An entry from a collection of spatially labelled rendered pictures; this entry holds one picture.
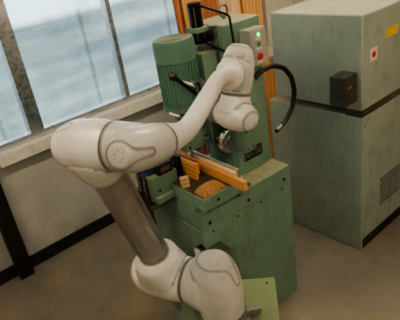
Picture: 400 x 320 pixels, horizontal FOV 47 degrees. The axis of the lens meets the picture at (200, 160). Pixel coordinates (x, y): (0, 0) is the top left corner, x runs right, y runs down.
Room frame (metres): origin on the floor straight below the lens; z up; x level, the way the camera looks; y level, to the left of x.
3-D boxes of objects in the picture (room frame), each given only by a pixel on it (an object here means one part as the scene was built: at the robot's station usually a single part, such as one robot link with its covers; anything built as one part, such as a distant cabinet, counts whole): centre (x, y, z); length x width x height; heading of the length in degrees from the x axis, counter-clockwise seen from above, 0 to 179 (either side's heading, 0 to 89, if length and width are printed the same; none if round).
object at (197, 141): (1.96, 0.01, 1.03); 0.14 x 0.07 x 0.09; 124
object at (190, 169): (1.90, 0.08, 0.94); 0.21 x 0.01 x 0.08; 34
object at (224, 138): (1.92, -0.15, 1.02); 0.12 x 0.03 x 0.12; 124
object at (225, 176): (1.91, 0.01, 0.92); 0.62 x 0.02 x 0.04; 34
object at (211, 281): (1.18, 0.02, 0.86); 0.18 x 0.16 x 0.22; 59
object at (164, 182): (1.86, 0.20, 0.91); 0.15 x 0.14 x 0.09; 34
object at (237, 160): (2.12, -0.21, 1.16); 0.22 x 0.22 x 0.72; 34
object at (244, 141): (1.92, -0.21, 1.02); 0.09 x 0.07 x 0.12; 34
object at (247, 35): (2.01, -0.31, 1.40); 0.10 x 0.06 x 0.16; 124
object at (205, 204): (1.91, 0.13, 0.87); 0.61 x 0.30 x 0.06; 34
